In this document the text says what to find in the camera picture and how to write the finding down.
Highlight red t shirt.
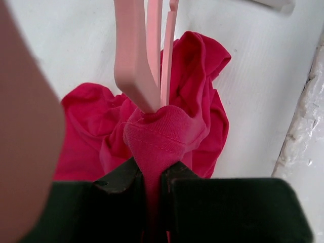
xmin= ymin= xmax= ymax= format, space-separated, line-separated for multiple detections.
xmin=52 ymin=30 xmax=232 ymax=243

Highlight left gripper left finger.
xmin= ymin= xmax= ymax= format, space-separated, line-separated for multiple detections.
xmin=93 ymin=158 xmax=146 ymax=242

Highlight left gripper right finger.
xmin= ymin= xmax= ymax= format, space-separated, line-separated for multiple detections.
xmin=161 ymin=162 xmax=210 ymax=242

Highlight pink hanger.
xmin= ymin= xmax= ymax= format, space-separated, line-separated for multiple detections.
xmin=114 ymin=1 xmax=179 ymax=113

